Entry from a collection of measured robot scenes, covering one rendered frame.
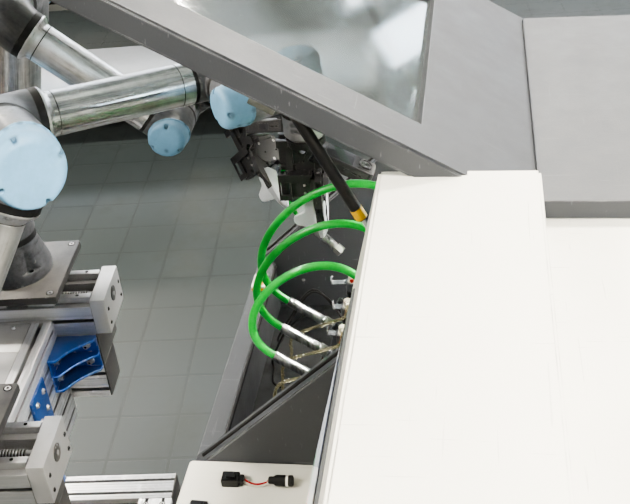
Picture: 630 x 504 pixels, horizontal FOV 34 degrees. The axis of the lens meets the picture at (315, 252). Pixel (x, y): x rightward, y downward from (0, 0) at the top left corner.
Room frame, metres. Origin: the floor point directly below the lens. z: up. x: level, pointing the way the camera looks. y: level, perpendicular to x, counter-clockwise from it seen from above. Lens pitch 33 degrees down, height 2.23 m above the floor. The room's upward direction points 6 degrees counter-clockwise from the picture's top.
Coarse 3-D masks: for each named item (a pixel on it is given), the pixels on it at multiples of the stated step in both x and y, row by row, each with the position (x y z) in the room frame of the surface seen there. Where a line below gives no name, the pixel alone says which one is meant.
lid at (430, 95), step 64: (64, 0) 1.30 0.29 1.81; (128, 0) 1.31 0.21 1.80; (192, 0) 1.42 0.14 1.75; (256, 0) 1.51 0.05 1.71; (320, 0) 1.62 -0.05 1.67; (384, 0) 1.74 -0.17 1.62; (448, 0) 1.82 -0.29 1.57; (192, 64) 1.27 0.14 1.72; (256, 64) 1.27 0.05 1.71; (320, 64) 1.39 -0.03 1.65; (384, 64) 1.48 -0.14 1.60; (448, 64) 1.54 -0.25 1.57; (512, 64) 1.65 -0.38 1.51; (320, 128) 1.24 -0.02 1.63; (384, 128) 1.24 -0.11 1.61; (448, 128) 1.32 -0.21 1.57; (512, 128) 1.40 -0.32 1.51
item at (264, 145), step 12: (228, 132) 1.88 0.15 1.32; (240, 132) 1.87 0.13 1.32; (240, 144) 1.86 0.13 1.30; (252, 144) 1.81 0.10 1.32; (264, 144) 1.82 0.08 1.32; (240, 156) 1.83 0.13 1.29; (264, 156) 1.80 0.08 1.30; (276, 156) 1.81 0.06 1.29; (240, 168) 1.83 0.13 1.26; (252, 168) 1.80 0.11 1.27
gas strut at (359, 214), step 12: (300, 132) 1.28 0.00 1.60; (312, 132) 1.28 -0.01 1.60; (312, 144) 1.28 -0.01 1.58; (324, 156) 1.28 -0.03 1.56; (324, 168) 1.28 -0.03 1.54; (336, 168) 1.28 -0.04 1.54; (336, 180) 1.27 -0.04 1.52; (348, 192) 1.27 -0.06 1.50; (348, 204) 1.27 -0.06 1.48; (360, 204) 1.28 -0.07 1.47; (360, 216) 1.27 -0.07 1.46
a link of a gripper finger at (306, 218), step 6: (306, 204) 1.60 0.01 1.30; (312, 204) 1.59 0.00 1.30; (324, 204) 1.60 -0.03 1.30; (306, 210) 1.60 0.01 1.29; (312, 210) 1.60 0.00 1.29; (324, 210) 1.59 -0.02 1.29; (294, 216) 1.61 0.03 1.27; (300, 216) 1.60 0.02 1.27; (306, 216) 1.60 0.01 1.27; (312, 216) 1.60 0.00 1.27; (324, 216) 1.59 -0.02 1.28; (300, 222) 1.60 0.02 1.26; (306, 222) 1.60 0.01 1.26; (312, 222) 1.60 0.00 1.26; (324, 234) 1.60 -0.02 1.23
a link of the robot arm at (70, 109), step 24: (144, 72) 1.62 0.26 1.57; (168, 72) 1.63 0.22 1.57; (192, 72) 1.64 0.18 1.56; (0, 96) 1.49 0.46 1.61; (24, 96) 1.51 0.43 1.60; (48, 96) 1.53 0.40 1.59; (72, 96) 1.54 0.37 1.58; (96, 96) 1.55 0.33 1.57; (120, 96) 1.56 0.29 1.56; (144, 96) 1.58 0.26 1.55; (168, 96) 1.60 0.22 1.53; (192, 96) 1.62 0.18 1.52; (48, 120) 1.49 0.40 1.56; (72, 120) 1.52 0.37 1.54; (96, 120) 1.54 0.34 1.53; (120, 120) 1.57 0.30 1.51
